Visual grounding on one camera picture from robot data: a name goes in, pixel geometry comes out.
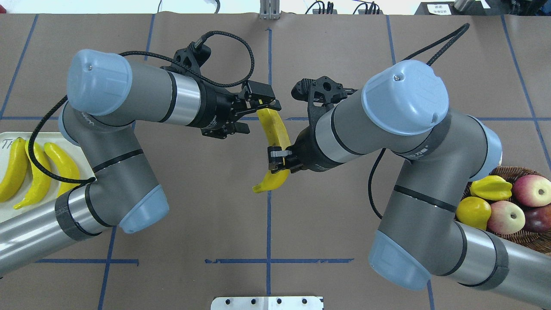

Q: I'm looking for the yellow banana top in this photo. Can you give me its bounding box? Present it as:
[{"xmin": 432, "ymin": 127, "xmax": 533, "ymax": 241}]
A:
[{"xmin": 44, "ymin": 143, "xmax": 80, "ymax": 179}]

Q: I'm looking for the yellow banana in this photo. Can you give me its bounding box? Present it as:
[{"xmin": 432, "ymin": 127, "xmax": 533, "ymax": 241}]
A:
[
  {"xmin": 13, "ymin": 141, "xmax": 52, "ymax": 210},
  {"xmin": 44, "ymin": 143, "xmax": 80, "ymax": 179},
  {"xmin": 0, "ymin": 137, "xmax": 29, "ymax": 202},
  {"xmin": 252, "ymin": 108, "xmax": 291, "ymax": 193}
]

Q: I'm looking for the white mounting plate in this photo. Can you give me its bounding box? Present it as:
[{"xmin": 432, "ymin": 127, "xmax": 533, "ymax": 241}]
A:
[{"xmin": 210, "ymin": 296, "xmax": 325, "ymax": 310}]

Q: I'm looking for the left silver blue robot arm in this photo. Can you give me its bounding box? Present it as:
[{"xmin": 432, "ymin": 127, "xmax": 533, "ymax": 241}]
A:
[{"xmin": 0, "ymin": 42, "xmax": 281, "ymax": 276}]

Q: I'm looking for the small metal cylinder weight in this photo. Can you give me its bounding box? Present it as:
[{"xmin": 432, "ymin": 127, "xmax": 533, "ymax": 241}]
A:
[{"xmin": 452, "ymin": 0, "xmax": 476, "ymax": 12}]

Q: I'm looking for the brown wicker basket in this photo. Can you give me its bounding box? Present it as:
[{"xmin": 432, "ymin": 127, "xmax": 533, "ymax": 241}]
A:
[{"xmin": 461, "ymin": 166, "xmax": 550, "ymax": 256}]

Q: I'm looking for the aluminium frame post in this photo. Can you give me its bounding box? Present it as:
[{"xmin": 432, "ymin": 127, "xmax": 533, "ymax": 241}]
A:
[{"xmin": 259, "ymin": 0, "xmax": 281, "ymax": 20}]

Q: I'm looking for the yellow lemon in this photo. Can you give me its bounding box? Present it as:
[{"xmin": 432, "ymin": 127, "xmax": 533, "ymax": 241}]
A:
[{"xmin": 456, "ymin": 196, "xmax": 492, "ymax": 231}]

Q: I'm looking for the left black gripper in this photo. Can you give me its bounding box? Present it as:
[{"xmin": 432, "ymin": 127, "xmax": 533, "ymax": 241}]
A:
[{"xmin": 161, "ymin": 42, "xmax": 282, "ymax": 139}]

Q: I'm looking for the yellow starfruit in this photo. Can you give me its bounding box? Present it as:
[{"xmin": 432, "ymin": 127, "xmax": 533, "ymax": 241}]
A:
[{"xmin": 470, "ymin": 175, "xmax": 512, "ymax": 202}]

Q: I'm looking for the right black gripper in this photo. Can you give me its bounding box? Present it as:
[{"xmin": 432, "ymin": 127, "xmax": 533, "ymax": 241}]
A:
[{"xmin": 267, "ymin": 77, "xmax": 356, "ymax": 174}]

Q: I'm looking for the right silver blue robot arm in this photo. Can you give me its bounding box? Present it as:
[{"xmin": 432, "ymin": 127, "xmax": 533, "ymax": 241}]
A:
[{"xmin": 268, "ymin": 59, "xmax": 551, "ymax": 310}]

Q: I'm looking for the dark red apple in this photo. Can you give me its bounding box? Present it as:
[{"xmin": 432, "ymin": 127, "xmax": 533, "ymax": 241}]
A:
[{"xmin": 523, "ymin": 205, "xmax": 551, "ymax": 233}]

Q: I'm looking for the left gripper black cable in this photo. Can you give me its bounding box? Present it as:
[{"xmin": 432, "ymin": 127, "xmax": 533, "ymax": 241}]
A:
[{"xmin": 26, "ymin": 30, "xmax": 255, "ymax": 185}]

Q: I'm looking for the pink apple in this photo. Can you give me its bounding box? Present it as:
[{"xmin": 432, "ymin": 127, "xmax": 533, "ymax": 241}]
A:
[
  {"xmin": 512, "ymin": 174, "xmax": 551, "ymax": 208},
  {"xmin": 487, "ymin": 201, "xmax": 526, "ymax": 234}
]

